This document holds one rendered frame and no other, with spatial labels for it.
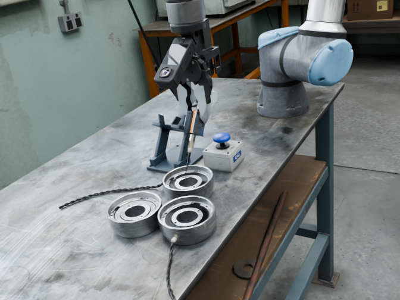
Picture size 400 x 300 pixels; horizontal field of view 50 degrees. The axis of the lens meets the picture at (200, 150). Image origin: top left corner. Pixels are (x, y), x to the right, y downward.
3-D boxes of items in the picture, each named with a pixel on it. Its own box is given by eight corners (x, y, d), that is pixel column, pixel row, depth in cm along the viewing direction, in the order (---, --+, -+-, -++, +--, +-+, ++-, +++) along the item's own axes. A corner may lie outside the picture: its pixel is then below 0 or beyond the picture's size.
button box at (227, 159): (231, 172, 97) (229, 153, 94) (204, 168, 100) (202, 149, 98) (246, 156, 103) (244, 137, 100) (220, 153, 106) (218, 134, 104)
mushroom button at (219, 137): (227, 159, 97) (224, 138, 95) (212, 156, 99) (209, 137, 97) (235, 151, 100) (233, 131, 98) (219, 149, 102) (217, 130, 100)
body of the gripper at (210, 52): (223, 74, 93) (216, 16, 88) (202, 87, 87) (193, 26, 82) (194, 72, 97) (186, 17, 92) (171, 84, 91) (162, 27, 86)
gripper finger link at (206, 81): (217, 101, 90) (208, 60, 86) (213, 104, 88) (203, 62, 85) (199, 102, 92) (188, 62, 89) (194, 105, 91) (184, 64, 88)
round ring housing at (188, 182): (223, 185, 92) (221, 168, 90) (199, 212, 84) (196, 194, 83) (183, 178, 98) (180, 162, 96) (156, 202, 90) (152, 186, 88)
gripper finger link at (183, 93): (205, 114, 99) (203, 75, 94) (190, 124, 94) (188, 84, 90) (193, 111, 100) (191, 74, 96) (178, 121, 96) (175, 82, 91)
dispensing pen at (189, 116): (174, 171, 92) (189, 94, 93) (185, 172, 95) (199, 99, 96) (183, 172, 91) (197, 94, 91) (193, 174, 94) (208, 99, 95)
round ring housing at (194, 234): (177, 209, 86) (174, 192, 84) (225, 217, 82) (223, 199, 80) (150, 242, 78) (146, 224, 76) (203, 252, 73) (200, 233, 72)
